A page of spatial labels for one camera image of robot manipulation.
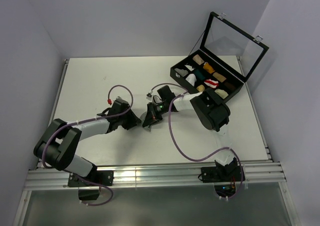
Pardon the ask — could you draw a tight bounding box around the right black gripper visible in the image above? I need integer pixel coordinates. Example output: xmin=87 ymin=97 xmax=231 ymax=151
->
xmin=143 ymin=101 xmax=169 ymax=128

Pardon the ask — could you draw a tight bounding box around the mustard yellow sock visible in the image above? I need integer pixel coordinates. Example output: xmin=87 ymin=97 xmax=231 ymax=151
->
xmin=196 ymin=85 xmax=206 ymax=92

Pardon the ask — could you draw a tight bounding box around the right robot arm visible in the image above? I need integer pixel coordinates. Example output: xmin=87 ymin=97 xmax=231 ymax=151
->
xmin=140 ymin=83 xmax=235 ymax=181

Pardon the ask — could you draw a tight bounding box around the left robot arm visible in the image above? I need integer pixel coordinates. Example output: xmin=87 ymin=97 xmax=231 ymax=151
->
xmin=33 ymin=98 xmax=141 ymax=185

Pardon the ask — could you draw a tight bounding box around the grey white rolled sock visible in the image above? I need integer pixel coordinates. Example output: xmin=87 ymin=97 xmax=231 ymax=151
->
xmin=174 ymin=68 xmax=189 ymax=78

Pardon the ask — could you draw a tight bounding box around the white black rolled sock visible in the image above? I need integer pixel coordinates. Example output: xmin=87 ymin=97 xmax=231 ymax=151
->
xmin=185 ymin=65 xmax=195 ymax=71

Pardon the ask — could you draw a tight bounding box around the teal rolled sock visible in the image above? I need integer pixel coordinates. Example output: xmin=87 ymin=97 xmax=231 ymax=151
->
xmin=194 ymin=70 xmax=206 ymax=81

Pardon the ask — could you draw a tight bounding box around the red white striped sock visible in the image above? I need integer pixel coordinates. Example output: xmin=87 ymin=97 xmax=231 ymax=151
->
xmin=203 ymin=79 xmax=219 ymax=89

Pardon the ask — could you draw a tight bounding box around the beige rolled sock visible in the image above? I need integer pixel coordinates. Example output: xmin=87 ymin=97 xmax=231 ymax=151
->
xmin=192 ymin=55 xmax=204 ymax=65

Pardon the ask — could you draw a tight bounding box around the orange rolled sock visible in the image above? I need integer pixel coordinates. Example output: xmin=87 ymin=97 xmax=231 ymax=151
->
xmin=203 ymin=62 xmax=215 ymax=74

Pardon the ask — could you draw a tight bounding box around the cream rolled sock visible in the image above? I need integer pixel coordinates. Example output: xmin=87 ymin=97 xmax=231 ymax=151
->
xmin=214 ymin=89 xmax=229 ymax=99

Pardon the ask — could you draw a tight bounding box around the tan rolled sock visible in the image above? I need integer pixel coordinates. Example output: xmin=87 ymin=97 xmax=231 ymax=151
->
xmin=213 ymin=72 xmax=226 ymax=83

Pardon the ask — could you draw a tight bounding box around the brown rolled sock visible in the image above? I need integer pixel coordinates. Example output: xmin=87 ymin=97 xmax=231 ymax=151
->
xmin=224 ymin=82 xmax=237 ymax=91

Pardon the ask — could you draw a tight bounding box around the black compartment box with lid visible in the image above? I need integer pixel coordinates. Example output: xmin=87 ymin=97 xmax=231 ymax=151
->
xmin=170 ymin=12 xmax=269 ymax=102

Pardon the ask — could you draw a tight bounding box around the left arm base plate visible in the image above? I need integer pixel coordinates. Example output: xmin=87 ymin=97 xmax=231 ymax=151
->
xmin=67 ymin=170 xmax=114 ymax=187

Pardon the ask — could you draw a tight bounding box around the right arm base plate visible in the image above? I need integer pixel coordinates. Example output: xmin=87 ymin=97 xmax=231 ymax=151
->
xmin=199 ymin=166 xmax=246 ymax=183

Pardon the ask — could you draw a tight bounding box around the aluminium frame rail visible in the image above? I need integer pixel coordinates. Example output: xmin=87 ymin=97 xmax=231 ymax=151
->
xmin=24 ymin=162 xmax=287 ymax=191

